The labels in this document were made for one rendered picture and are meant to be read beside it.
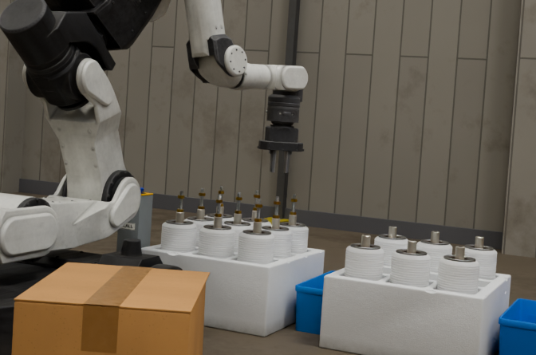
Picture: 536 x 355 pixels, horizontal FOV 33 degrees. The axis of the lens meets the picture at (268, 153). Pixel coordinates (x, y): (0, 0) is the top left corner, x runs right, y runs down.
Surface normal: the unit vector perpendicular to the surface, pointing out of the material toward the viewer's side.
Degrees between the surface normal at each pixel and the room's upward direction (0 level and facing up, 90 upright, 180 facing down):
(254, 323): 90
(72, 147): 112
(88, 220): 102
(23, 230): 90
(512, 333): 92
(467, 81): 90
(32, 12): 52
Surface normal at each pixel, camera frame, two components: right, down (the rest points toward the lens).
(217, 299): -0.42, 0.01
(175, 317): -0.02, 0.04
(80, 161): -0.39, 0.40
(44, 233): 0.92, 0.08
